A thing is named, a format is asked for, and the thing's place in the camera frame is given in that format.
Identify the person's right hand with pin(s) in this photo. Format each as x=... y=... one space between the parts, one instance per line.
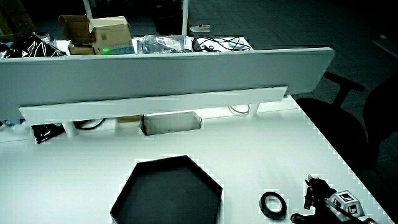
x=320 y=189

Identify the black tape roll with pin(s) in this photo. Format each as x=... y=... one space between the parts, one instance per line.
x=263 y=206

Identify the white desk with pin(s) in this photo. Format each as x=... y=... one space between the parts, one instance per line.
x=255 y=149

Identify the white desk shelf riser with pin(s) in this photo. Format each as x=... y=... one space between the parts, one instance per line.
x=149 y=104

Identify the grey desk divider panel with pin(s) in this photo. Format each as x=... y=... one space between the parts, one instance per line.
x=155 y=74

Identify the black office chair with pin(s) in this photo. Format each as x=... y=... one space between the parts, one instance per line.
x=339 y=124

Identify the black hexagonal tray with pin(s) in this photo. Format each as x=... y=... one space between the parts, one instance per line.
x=168 y=193

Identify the grey rectangular box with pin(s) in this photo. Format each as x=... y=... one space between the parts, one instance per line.
x=172 y=123

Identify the white power strip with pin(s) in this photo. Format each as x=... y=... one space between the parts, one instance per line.
x=200 y=28

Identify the small flat cardboard box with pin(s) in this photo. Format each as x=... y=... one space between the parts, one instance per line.
x=129 y=118

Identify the clear plastic bag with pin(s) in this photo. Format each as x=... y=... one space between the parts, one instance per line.
x=161 y=44

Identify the white upright pole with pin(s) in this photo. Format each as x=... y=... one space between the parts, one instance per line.
x=185 y=17

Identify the green bottle cap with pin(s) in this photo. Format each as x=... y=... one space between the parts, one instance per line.
x=106 y=51

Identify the open cardboard box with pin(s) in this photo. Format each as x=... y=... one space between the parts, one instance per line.
x=109 y=34

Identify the small black plastic bag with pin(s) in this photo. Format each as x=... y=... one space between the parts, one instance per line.
x=46 y=131

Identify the white slanted pole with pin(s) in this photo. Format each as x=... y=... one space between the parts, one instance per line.
x=87 y=9

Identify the large black plastic bag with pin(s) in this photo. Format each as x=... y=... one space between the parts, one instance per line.
x=29 y=46

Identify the brown cardboard carton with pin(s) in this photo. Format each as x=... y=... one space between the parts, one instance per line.
x=15 y=18

